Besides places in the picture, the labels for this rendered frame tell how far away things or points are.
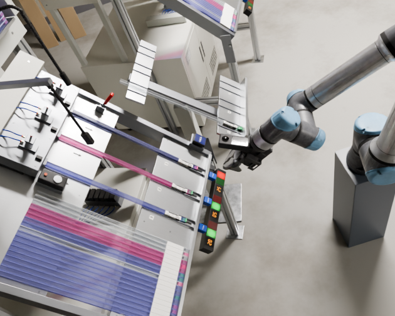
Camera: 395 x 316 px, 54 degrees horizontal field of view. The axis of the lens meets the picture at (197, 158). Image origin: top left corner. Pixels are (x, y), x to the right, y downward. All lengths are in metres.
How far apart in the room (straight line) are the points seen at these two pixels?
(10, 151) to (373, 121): 1.17
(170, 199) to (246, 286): 0.80
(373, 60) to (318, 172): 1.15
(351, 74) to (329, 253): 1.04
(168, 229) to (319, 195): 1.11
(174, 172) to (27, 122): 0.52
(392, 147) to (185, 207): 0.69
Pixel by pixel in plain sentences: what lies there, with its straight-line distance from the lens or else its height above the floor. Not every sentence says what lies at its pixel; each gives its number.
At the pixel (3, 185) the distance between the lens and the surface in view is 1.22.
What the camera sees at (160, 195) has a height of 0.82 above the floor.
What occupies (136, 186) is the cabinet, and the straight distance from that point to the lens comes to 1.65.
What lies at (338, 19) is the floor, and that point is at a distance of 3.34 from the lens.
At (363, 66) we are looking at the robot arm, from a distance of 1.24.
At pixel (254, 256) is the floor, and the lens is 2.04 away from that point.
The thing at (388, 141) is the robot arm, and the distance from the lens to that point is 1.31.
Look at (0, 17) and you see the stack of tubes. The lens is 1.29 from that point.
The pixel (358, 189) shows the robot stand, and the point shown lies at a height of 0.52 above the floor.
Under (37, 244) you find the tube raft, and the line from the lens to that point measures 1.16.
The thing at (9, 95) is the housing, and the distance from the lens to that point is 1.28.
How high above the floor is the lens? 1.86
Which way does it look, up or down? 49 degrees down
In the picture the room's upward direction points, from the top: 22 degrees counter-clockwise
